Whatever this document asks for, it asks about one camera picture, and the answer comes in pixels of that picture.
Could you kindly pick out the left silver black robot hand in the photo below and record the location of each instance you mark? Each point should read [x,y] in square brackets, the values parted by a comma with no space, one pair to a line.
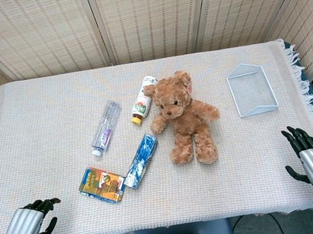
[21,228]

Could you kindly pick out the brown teddy bear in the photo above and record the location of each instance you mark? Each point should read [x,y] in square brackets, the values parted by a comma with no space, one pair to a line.
[181,120]

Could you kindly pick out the orange blue snack packet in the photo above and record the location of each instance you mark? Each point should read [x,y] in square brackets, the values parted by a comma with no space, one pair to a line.
[102,185]

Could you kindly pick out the clear plastic water bottle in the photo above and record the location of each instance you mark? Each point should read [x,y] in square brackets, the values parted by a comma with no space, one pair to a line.
[106,127]

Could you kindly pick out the blue white snack packet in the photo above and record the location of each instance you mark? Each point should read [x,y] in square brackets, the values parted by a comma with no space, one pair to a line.
[142,161]

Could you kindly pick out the cream woven fringed tablecloth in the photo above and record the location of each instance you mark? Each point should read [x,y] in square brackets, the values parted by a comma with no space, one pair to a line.
[162,198]

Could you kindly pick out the white yellow-capped drink bottle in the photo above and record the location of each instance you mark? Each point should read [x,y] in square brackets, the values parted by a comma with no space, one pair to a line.
[143,101]

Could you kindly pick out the bamboo folding screen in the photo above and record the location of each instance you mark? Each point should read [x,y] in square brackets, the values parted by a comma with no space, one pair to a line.
[141,16]

